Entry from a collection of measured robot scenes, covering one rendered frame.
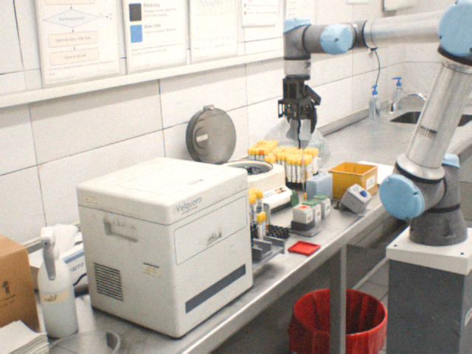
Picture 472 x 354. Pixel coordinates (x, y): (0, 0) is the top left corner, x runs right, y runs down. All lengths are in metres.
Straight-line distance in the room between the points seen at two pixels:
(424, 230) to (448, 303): 0.20
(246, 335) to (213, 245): 1.17
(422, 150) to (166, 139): 0.98
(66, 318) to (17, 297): 0.13
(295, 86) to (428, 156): 0.42
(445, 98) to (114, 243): 0.78
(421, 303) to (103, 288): 0.83
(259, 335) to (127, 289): 1.18
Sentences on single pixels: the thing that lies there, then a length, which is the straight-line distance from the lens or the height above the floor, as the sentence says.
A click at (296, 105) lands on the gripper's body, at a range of 1.58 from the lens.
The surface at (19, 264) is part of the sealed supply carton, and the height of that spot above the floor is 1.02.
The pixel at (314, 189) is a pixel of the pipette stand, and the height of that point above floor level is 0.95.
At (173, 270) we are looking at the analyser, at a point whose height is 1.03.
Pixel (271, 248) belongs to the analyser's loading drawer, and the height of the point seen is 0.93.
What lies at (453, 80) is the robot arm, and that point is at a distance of 1.34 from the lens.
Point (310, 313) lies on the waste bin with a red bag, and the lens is 2.34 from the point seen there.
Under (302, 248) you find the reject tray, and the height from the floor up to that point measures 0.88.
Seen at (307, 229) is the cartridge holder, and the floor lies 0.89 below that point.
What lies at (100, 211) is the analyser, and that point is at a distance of 1.26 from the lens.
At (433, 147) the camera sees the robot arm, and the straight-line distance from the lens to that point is 1.39.
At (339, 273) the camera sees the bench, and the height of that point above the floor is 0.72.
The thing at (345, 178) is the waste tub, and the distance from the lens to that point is 2.01.
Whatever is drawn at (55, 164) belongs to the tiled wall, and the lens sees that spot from 1.74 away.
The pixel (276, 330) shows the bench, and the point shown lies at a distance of 2.43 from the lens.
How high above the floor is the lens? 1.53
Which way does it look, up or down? 16 degrees down
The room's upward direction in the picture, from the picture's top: 3 degrees counter-clockwise
